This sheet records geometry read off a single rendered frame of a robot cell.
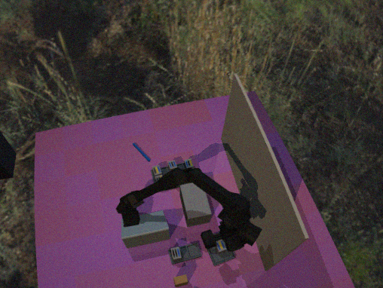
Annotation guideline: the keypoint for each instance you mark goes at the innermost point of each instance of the brown flat panel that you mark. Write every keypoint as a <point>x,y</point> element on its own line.
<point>259,178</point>

